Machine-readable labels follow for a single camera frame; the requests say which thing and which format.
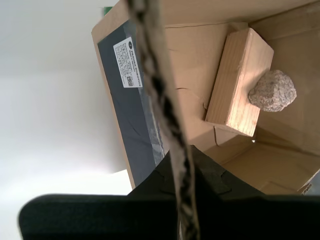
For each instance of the cardboard box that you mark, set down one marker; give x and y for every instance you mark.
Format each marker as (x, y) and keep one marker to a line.
(195, 62)

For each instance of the light wooden block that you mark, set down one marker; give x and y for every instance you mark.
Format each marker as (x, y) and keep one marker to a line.
(237, 82)

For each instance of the pinkish speckled rock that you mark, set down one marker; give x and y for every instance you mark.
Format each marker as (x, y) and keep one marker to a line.
(273, 91)

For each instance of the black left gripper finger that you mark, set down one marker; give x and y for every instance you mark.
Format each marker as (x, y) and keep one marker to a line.
(250, 217)
(100, 217)

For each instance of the green tape piece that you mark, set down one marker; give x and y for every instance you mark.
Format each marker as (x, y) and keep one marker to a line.
(107, 10)

